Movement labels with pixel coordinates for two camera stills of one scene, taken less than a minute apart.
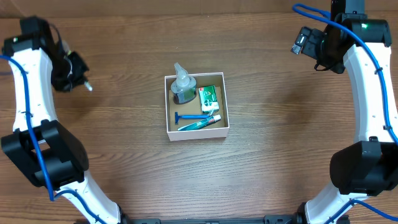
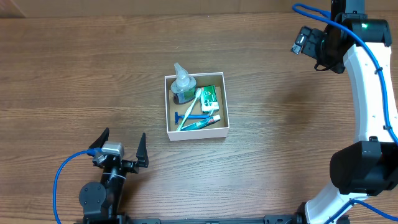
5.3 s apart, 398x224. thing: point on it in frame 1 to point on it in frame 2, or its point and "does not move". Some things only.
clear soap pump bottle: [183, 89] does not move
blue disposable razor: [177, 117] does not move
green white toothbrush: [66, 55] to [189, 109]
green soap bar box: [209, 99] does not move
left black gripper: [78, 71] to [125, 165]
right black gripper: [313, 45] does not move
